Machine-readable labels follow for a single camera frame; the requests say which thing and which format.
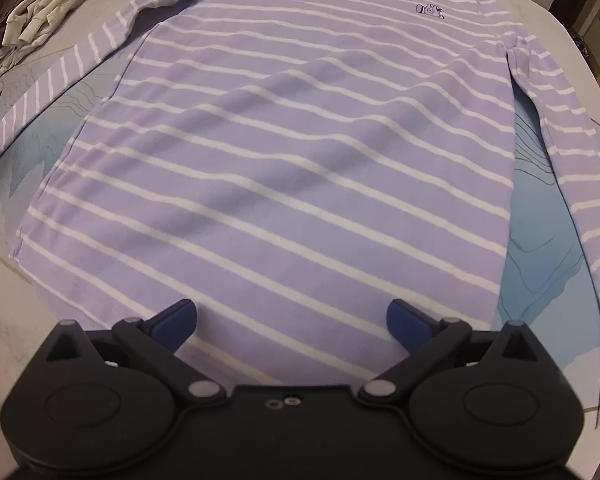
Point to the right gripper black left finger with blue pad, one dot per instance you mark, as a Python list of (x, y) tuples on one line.
[(173, 326)]

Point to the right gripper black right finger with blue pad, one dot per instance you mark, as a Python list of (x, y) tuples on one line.
[(410, 327)]

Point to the purple white striped shirt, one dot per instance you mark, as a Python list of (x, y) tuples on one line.
[(292, 166)]

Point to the blue patterned table mat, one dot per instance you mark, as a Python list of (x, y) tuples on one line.
[(546, 282)]

